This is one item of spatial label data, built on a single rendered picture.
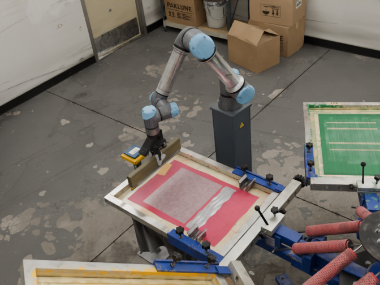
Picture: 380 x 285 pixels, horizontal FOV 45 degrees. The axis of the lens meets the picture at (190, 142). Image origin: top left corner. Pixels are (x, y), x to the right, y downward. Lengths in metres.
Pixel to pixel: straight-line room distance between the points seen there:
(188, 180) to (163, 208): 0.25
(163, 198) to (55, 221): 1.67
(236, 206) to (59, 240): 1.84
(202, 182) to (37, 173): 2.35
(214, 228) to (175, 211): 0.25
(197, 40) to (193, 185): 0.83
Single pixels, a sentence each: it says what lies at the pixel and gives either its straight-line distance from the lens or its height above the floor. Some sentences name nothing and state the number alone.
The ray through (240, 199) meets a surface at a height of 0.96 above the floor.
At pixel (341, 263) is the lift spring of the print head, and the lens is 1.89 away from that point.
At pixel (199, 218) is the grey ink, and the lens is 2.39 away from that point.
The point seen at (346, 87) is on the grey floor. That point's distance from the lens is 5.32.
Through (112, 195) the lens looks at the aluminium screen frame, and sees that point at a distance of 2.58.
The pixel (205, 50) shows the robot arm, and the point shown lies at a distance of 2.28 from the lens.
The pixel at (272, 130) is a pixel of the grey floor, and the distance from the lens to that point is 4.59.
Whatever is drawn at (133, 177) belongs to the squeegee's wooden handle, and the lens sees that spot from 2.44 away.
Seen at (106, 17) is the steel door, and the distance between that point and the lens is 6.47.
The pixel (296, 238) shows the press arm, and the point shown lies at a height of 1.04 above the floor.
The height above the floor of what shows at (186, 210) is 0.96.
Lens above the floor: 2.69
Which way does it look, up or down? 37 degrees down
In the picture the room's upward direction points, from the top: 7 degrees counter-clockwise
